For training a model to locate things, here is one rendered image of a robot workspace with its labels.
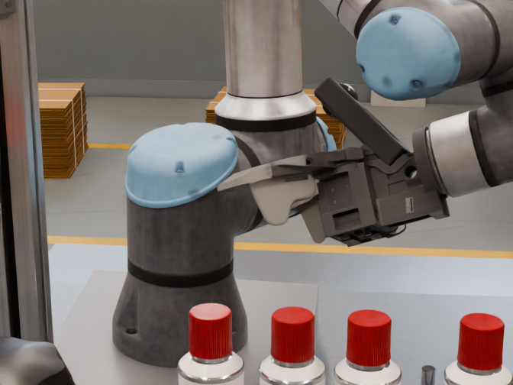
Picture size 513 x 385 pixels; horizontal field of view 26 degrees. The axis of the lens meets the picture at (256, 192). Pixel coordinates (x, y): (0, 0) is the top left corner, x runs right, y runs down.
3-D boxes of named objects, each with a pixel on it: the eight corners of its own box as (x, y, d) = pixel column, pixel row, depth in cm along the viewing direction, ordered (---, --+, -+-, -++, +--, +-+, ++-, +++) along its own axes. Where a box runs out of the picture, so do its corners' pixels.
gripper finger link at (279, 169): (276, 173, 104) (365, 163, 106) (273, 156, 104) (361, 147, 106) (265, 188, 108) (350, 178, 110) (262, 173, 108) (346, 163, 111)
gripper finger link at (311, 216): (282, 256, 119) (330, 231, 111) (272, 203, 120) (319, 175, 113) (306, 254, 120) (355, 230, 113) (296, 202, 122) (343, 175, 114)
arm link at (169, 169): (102, 252, 121) (100, 134, 116) (191, 221, 130) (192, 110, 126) (178, 286, 113) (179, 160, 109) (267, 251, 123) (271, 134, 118)
